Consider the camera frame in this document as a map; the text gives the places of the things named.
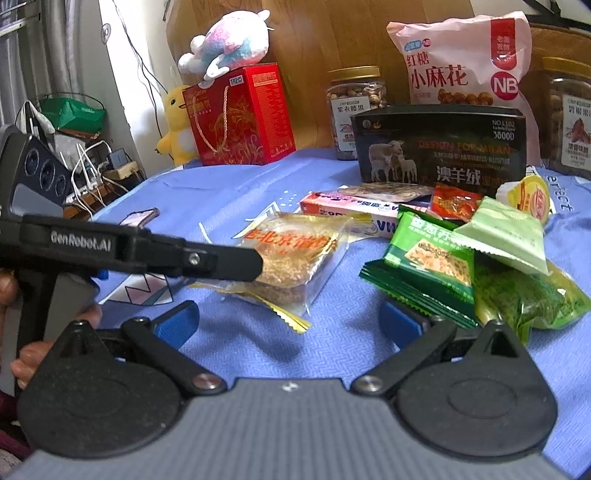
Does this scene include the clear sesame cake packet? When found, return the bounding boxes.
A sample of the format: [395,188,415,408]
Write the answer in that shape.
[191,213,373,334]

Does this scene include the red spicy snack packet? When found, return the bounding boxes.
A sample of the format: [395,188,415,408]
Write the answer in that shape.
[430,183,483,222]

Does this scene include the person's left hand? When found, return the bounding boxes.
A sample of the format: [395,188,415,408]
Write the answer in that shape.
[1,269,102,389]

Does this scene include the blue printed cloth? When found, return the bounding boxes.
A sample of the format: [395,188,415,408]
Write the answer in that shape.
[96,149,590,477]

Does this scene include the green leafy snack bag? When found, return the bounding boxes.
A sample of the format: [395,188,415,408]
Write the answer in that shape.
[473,254,590,344]

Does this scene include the yellow duck plush toy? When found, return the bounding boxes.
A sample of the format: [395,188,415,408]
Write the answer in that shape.
[155,85,198,166]

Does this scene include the green cracker packet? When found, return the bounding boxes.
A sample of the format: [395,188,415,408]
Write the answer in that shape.
[360,205,479,328]

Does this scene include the green bag in background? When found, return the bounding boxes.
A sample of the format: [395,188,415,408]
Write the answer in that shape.
[38,92,106,135]

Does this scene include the red gift bag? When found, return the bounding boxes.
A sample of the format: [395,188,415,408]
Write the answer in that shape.
[183,63,296,166]

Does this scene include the light green snack packet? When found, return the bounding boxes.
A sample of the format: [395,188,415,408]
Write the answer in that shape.
[452,197,549,275]

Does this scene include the pink white candy box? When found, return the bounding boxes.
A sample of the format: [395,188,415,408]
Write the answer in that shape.
[300,191,428,239]

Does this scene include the yellow jelly cup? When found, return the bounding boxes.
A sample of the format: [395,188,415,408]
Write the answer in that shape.
[496,175,551,225]

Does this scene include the white pink plush toy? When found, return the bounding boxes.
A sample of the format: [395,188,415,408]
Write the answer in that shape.
[177,10,270,89]

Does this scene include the nut jar gold lid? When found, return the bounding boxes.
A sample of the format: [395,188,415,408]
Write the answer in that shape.
[327,65,388,160]

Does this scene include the black sheep-print box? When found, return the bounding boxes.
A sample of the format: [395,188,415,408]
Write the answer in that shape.
[352,105,527,196]

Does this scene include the pecan jar gold lid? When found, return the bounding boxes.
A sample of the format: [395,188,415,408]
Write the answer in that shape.
[542,56,590,179]

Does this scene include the pink twisted-dough snack bag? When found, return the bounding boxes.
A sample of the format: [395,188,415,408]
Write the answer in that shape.
[387,11,541,166]

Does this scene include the white charging cables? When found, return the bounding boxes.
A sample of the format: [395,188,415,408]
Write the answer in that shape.
[64,140,139,218]

